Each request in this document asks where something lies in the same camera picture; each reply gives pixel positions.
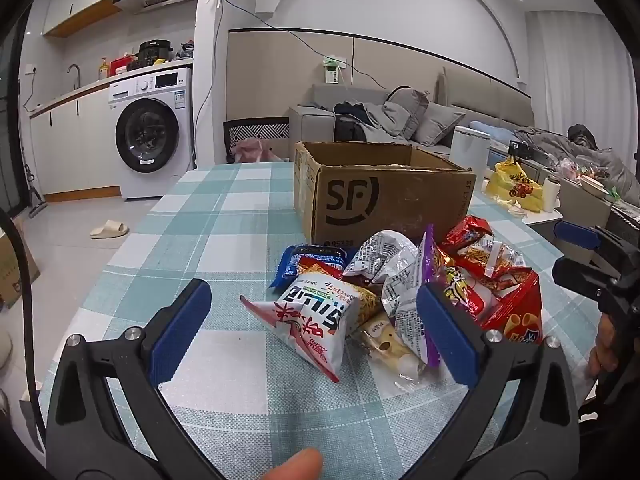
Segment white paper roll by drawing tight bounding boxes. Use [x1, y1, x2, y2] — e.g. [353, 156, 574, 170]
[542, 178, 561, 213]

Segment blue snack packet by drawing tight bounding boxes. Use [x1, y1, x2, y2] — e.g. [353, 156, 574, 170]
[269, 244, 349, 290]

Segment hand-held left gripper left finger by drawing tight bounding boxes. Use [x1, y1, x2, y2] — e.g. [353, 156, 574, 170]
[44, 278, 226, 480]

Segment thick black cable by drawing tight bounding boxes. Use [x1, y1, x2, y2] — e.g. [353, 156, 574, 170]
[0, 207, 46, 461]

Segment brown cardboard box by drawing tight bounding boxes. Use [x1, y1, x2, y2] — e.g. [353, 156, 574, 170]
[293, 141, 478, 251]

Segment white curtain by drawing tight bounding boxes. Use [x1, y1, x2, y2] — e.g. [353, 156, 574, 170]
[525, 10, 636, 151]

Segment patterned black chair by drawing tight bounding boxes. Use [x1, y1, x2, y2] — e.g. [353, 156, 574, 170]
[222, 116, 291, 163]

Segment person's left hand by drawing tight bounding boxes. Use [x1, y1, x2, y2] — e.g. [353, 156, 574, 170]
[260, 447, 324, 480]

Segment clear cake packet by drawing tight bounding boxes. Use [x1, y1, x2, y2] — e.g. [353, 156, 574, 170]
[350, 312, 436, 391]

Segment white bin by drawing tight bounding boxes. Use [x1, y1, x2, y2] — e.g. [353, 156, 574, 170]
[449, 126, 492, 181]

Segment red and orange snack packet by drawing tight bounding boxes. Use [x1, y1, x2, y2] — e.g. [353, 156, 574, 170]
[482, 267, 543, 346]

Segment white and red snack packet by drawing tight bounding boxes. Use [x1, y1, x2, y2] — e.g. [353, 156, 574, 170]
[240, 275, 362, 383]

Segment grey pillow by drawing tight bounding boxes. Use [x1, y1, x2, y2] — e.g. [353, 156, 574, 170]
[382, 86, 430, 138]
[414, 102, 466, 147]

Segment red noodle snack packet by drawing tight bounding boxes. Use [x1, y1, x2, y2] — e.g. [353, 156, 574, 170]
[440, 216, 526, 281]

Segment wall socket panel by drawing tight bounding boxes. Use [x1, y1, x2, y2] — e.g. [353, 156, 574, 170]
[322, 55, 348, 84]

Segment yellow and red snack packet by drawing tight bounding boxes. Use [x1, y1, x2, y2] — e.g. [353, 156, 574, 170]
[299, 260, 383, 333]

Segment grey blanket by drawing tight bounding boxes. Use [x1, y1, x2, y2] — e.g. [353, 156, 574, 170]
[515, 125, 640, 206]

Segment grey sofa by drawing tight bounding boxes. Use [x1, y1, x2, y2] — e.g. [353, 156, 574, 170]
[289, 67, 536, 161]

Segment person's right hand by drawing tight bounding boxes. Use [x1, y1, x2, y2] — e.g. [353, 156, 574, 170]
[587, 317, 619, 378]

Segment black pressure cooker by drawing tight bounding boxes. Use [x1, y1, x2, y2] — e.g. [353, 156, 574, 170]
[137, 40, 173, 66]

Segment beige slipper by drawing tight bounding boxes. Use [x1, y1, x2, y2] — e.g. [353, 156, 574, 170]
[90, 220, 130, 239]

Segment checked teal tablecloth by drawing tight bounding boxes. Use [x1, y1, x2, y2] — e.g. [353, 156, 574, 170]
[37, 162, 601, 480]

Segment white kitchen counter cabinet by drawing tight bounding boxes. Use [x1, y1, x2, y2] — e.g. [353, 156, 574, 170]
[29, 85, 121, 198]

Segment white and grey snack packet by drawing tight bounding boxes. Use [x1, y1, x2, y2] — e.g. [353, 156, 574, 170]
[342, 230, 432, 361]

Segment purple snack packet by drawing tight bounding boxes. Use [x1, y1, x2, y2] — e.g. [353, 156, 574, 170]
[419, 225, 473, 368]

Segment pink bag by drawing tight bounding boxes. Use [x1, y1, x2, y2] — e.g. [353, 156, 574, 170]
[231, 139, 281, 163]

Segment white wall cabinet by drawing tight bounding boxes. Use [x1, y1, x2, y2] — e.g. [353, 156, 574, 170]
[42, 0, 203, 38]

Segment small cardboard box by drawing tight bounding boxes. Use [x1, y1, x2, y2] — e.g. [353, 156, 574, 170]
[0, 217, 41, 308]

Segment yellow plastic bag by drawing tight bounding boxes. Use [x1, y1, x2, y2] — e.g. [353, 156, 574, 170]
[486, 157, 544, 212]

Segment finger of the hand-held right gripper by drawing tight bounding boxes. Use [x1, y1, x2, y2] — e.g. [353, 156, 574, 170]
[553, 220, 632, 262]
[552, 256, 623, 311]

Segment dark clothes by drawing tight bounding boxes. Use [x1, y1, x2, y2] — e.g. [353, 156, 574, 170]
[333, 101, 371, 142]

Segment white washing machine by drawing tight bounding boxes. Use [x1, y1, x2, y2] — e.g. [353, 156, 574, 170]
[109, 67, 196, 201]

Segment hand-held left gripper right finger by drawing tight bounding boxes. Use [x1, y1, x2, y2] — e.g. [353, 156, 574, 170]
[410, 282, 581, 480]

